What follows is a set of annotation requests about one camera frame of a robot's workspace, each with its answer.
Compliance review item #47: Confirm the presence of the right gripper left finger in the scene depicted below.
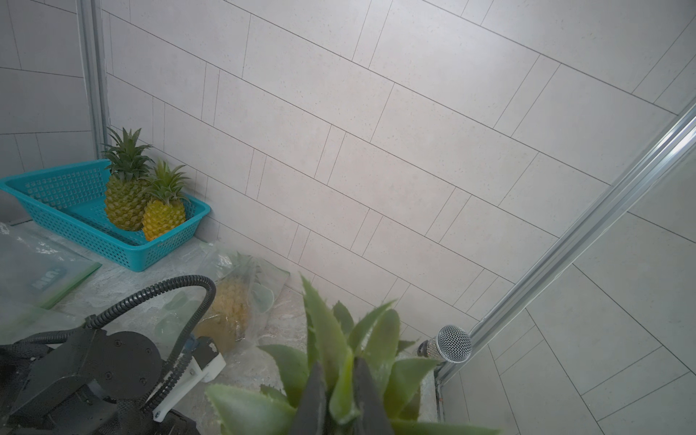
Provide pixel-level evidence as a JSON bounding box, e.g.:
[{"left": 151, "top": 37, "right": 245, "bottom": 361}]
[{"left": 287, "top": 362, "right": 328, "bottom": 435}]

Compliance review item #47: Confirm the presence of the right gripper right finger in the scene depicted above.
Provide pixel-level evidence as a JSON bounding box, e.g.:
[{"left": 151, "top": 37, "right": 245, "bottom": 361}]
[{"left": 353, "top": 358, "right": 394, "bottom": 435}]

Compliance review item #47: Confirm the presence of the clear zip-top bag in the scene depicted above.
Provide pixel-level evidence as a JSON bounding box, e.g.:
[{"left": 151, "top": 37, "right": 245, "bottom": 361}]
[
  {"left": 119, "top": 242, "right": 291, "bottom": 356},
  {"left": 1, "top": 223, "right": 101, "bottom": 344}
]

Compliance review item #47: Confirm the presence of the pineapple yellow orange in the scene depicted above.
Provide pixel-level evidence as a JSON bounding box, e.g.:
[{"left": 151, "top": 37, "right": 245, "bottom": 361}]
[{"left": 142, "top": 161, "right": 189, "bottom": 241}]

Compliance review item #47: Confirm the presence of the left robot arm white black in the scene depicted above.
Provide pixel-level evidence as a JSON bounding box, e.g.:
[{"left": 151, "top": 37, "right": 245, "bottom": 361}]
[{"left": 1, "top": 328, "right": 198, "bottom": 434}]

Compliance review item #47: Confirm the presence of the teal plastic basket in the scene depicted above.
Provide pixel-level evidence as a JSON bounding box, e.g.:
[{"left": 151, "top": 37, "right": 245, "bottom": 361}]
[{"left": 1, "top": 159, "right": 211, "bottom": 272}]

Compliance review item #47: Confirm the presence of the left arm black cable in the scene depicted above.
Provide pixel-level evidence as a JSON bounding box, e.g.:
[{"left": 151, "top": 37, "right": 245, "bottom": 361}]
[{"left": 15, "top": 274, "right": 218, "bottom": 414}]

